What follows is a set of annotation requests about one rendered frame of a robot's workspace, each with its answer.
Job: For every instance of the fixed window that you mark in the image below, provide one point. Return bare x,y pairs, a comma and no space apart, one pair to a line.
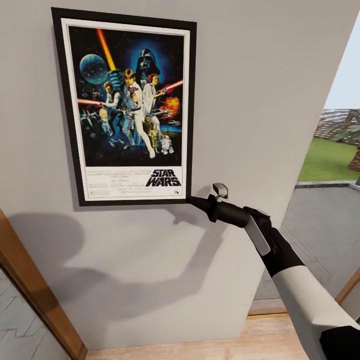
322,219

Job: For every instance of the poster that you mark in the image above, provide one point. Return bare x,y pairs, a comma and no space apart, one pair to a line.
129,91

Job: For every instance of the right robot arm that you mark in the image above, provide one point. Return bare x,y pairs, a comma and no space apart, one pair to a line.
324,329

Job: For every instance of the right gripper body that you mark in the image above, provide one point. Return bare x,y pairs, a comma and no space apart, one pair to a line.
225,212

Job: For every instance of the door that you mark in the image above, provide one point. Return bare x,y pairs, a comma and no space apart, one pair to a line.
33,325

